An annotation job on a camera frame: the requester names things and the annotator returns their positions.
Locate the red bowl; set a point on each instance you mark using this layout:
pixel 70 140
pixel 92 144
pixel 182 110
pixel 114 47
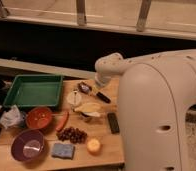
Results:
pixel 39 117

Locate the black rectangular block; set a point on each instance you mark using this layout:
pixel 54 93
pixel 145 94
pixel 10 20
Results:
pixel 113 123

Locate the purple bowl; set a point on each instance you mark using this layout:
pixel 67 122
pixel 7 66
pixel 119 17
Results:
pixel 28 145

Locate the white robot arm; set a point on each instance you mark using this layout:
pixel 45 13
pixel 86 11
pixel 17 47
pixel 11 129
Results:
pixel 154 94

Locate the red sausage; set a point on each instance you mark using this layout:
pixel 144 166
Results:
pixel 62 121

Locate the bunch of dark grapes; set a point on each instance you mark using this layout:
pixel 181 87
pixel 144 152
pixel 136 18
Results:
pixel 74 135

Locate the green plastic tray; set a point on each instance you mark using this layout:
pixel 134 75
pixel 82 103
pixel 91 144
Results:
pixel 34 90

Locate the yellow round fruit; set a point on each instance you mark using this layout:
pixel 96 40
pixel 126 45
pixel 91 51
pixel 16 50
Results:
pixel 93 146

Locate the blue sponge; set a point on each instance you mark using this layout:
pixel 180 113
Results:
pixel 64 151

